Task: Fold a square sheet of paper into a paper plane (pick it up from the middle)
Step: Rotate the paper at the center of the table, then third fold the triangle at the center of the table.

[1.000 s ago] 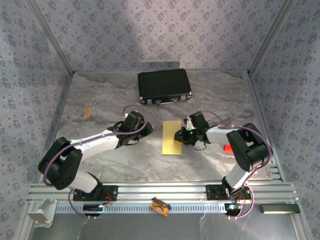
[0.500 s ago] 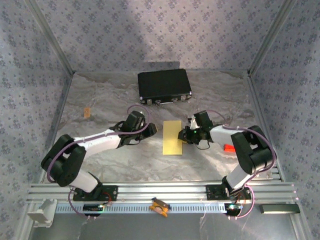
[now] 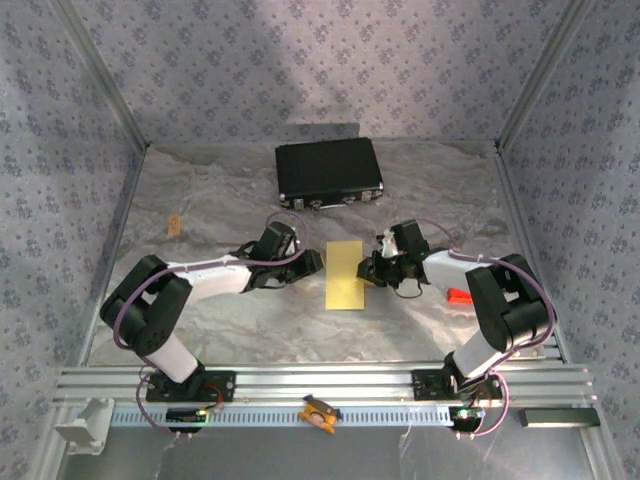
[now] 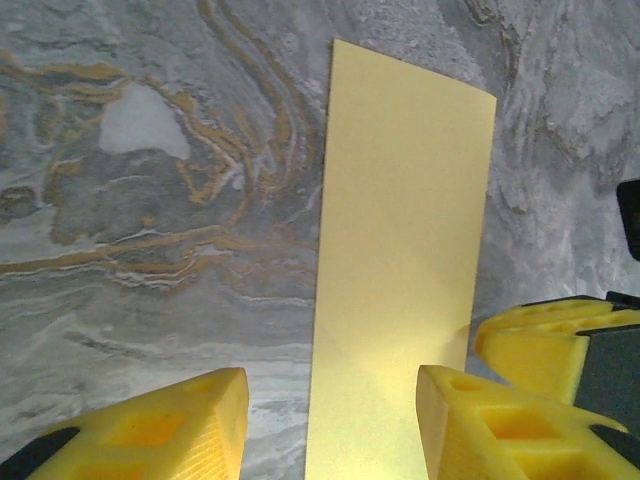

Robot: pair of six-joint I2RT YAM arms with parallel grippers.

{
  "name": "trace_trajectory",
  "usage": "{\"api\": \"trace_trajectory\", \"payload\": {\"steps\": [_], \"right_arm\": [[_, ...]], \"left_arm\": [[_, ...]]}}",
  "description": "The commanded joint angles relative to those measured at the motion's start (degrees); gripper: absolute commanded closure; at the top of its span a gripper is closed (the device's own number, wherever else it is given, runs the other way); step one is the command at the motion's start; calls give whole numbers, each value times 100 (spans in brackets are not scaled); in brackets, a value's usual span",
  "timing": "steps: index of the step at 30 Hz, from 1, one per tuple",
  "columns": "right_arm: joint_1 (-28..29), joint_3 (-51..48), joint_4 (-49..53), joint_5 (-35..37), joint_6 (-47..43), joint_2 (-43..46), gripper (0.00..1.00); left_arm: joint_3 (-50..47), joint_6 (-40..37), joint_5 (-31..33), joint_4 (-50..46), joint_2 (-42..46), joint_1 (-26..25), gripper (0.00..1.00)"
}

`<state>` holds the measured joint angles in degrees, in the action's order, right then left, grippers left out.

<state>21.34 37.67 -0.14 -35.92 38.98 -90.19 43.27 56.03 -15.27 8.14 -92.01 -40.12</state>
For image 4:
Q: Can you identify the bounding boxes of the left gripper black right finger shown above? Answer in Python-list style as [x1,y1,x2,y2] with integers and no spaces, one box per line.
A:
[417,364,640,480]

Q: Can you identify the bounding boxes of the yellow paper sheet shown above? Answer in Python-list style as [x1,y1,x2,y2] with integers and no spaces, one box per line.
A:
[303,38,499,480]

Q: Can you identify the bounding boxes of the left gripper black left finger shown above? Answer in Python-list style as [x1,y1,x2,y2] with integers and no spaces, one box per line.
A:
[0,367,250,480]

